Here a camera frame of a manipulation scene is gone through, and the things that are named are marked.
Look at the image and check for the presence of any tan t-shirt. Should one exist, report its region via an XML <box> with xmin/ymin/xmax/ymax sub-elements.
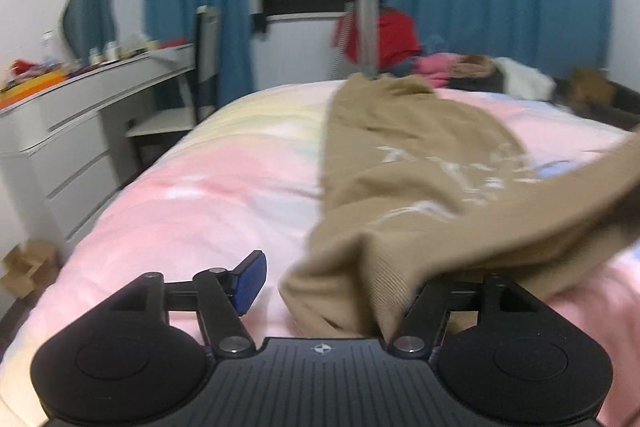
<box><xmin>280</xmin><ymin>75</ymin><xmax>639</xmax><ymax>338</ymax></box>

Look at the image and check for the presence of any cardboard box on floor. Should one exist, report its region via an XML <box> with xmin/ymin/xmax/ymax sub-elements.
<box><xmin>1</xmin><ymin>239</ymin><xmax>60</xmax><ymax>299</ymax></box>

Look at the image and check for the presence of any pastel tie-dye bed duvet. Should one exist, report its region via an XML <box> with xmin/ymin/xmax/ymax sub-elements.
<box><xmin>1</xmin><ymin>80</ymin><xmax>639</xmax><ymax>426</ymax></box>

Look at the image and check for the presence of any white vanity desk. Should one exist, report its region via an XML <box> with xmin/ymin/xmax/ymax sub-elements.
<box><xmin>1</xmin><ymin>44</ymin><xmax>194</xmax><ymax>257</ymax></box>

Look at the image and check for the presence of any black and white chair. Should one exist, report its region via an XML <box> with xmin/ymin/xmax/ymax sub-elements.
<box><xmin>126</xmin><ymin>5</ymin><xmax>221</xmax><ymax>170</ymax></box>

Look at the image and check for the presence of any white garment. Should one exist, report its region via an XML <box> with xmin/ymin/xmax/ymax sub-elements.
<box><xmin>494</xmin><ymin>57</ymin><xmax>556</xmax><ymax>101</ymax></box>

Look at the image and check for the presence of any black sofa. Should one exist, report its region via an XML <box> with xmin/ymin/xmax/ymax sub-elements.
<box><xmin>551</xmin><ymin>78</ymin><xmax>639</xmax><ymax>131</ymax></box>

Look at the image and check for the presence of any brown paper bag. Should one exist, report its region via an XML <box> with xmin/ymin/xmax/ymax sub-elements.
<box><xmin>568</xmin><ymin>67</ymin><xmax>616</xmax><ymax>109</ymax></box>

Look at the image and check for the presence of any brown lace garment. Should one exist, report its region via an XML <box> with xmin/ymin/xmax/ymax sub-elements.
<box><xmin>449</xmin><ymin>54</ymin><xmax>496</xmax><ymax>79</ymax></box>

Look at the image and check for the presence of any pink garment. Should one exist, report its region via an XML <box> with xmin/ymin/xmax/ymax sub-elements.
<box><xmin>411</xmin><ymin>53</ymin><xmax>462</xmax><ymax>89</ymax></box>

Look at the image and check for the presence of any orange tray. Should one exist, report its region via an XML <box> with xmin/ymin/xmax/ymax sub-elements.
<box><xmin>0</xmin><ymin>70</ymin><xmax>67</xmax><ymax>109</ymax></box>

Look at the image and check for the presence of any red garment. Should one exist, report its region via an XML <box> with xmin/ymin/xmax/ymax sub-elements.
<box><xmin>332</xmin><ymin>8</ymin><xmax>421</xmax><ymax>70</ymax></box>

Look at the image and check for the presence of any white spray bottle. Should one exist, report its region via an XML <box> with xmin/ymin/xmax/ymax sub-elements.
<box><xmin>41</xmin><ymin>30</ymin><xmax>58</xmax><ymax>67</ymax></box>

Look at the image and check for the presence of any wavy vanity mirror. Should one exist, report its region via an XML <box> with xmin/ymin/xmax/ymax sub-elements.
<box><xmin>60</xmin><ymin>0</ymin><xmax>118</xmax><ymax>65</ymax></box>

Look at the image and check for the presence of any silver tripod with phone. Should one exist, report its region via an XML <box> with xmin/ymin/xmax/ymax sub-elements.
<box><xmin>330</xmin><ymin>0</ymin><xmax>380</xmax><ymax>79</ymax></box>

